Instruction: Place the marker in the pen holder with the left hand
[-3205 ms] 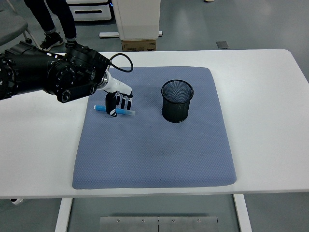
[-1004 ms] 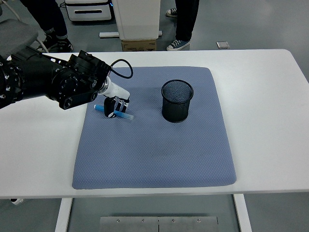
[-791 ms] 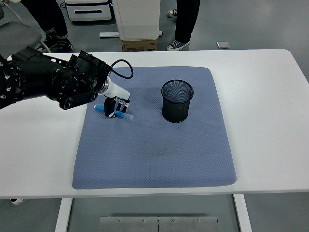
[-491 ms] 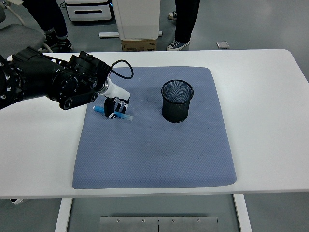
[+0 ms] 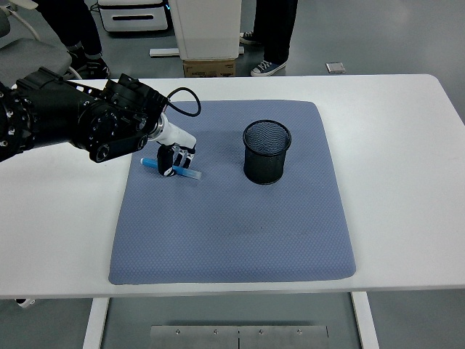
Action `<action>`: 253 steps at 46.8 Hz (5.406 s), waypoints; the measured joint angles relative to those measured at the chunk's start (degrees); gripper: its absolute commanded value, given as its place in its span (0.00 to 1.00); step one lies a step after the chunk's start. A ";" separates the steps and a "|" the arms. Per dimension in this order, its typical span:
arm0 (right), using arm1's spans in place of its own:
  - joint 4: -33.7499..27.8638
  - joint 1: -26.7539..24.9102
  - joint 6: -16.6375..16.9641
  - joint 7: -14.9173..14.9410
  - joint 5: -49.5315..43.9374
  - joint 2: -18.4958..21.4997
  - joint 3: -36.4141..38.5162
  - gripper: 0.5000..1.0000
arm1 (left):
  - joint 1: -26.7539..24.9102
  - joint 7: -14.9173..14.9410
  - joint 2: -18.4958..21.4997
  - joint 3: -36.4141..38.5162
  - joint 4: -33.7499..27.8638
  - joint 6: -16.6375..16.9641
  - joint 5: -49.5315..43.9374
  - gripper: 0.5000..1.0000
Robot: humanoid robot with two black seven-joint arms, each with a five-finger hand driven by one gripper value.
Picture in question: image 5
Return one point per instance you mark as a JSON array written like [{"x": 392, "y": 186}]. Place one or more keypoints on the white column pedestal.
[{"x": 207, "y": 29}]

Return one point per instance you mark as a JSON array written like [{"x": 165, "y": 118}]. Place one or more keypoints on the blue marker with clear cap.
[{"x": 189, "y": 173}]

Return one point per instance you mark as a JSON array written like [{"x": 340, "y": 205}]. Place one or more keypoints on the grey metal plate with screws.
[{"x": 196, "y": 338}]

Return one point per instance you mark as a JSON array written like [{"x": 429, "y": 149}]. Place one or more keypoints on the white flat floor bar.
[{"x": 161, "y": 52}]

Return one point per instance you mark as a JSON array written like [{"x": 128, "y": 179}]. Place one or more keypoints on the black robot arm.
[{"x": 54, "y": 112}]

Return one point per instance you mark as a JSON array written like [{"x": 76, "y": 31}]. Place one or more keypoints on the white table leg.
[
  {"x": 365, "y": 323},
  {"x": 95, "y": 323}
]

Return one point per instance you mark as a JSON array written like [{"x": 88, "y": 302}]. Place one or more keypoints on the blue-grey textured mat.
[{"x": 225, "y": 225}]

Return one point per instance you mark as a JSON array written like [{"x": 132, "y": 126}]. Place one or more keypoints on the person in dark trousers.
[{"x": 76, "y": 22}]

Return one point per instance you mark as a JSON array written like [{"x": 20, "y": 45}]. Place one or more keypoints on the grey office chair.
[{"x": 29, "y": 58}]

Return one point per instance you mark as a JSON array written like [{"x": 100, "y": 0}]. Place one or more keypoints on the brown cardboard box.
[{"x": 209, "y": 68}]

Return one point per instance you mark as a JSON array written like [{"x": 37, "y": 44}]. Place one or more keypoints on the grey floor socket plate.
[{"x": 335, "y": 68}]

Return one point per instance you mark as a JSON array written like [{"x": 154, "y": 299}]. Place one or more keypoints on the person with blue sneakers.
[{"x": 272, "y": 29}]

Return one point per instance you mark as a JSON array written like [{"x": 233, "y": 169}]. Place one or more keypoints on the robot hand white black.
[{"x": 178, "y": 136}]

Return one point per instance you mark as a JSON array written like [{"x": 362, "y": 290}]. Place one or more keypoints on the white box appliance with slot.
[{"x": 134, "y": 20}]

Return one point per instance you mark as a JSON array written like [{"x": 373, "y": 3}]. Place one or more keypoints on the black mesh pen holder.
[{"x": 265, "y": 167}]

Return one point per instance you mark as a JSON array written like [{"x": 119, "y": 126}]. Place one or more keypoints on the small white object under table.
[{"x": 24, "y": 301}]

